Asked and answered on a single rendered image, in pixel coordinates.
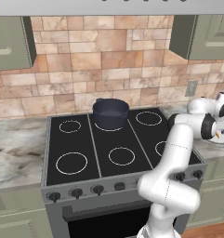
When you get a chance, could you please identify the dark blue cooking pot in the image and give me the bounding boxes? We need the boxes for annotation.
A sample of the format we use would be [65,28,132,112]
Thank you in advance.
[92,98,130,131]

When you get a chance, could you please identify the sage green cupboard door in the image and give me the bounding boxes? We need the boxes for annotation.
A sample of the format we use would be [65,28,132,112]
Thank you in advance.
[187,180,224,230]
[0,210,54,238]

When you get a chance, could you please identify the grey range hood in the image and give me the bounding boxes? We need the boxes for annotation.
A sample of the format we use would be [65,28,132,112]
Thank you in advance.
[0,0,224,17]

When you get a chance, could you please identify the black glass oven door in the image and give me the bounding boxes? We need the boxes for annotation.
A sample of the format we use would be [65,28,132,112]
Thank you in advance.
[62,202,155,238]

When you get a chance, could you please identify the grey stove with black hob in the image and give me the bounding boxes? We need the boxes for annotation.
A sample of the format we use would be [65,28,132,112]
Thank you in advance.
[40,106,209,238]

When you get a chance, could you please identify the sage green drawer front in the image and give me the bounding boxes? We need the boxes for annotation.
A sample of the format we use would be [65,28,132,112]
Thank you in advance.
[0,187,46,217]
[204,156,224,187]

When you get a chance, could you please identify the grey wall socket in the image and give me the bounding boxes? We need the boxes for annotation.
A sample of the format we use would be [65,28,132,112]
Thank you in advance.
[184,80,199,98]

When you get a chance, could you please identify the sage green wall cupboard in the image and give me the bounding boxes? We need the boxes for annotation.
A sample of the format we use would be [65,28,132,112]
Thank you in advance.
[168,14,224,61]
[0,0,38,72]

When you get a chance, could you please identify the grey oven door handle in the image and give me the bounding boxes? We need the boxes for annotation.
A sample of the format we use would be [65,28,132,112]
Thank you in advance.
[62,200,152,219]

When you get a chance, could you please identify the black stove knob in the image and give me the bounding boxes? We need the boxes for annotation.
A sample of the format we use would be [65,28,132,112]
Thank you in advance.
[92,184,105,196]
[192,169,204,179]
[174,172,186,182]
[48,192,61,204]
[71,188,84,200]

